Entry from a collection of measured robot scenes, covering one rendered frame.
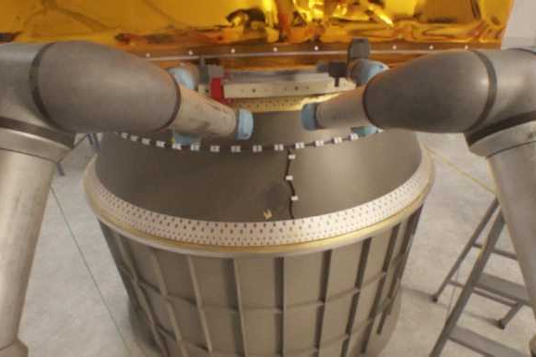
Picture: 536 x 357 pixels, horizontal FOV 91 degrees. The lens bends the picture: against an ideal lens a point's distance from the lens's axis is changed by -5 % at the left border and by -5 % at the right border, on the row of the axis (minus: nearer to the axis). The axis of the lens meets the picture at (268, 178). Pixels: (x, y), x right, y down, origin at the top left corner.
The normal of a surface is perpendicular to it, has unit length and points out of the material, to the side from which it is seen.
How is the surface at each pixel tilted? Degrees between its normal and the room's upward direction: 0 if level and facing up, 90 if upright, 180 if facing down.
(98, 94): 87
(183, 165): 62
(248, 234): 43
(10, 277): 85
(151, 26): 90
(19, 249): 89
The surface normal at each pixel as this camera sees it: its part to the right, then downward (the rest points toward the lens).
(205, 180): -0.17, 0.01
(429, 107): -0.56, 0.50
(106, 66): 0.55, -0.23
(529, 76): 0.06, -0.23
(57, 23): 0.06, 0.52
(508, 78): 0.12, 0.06
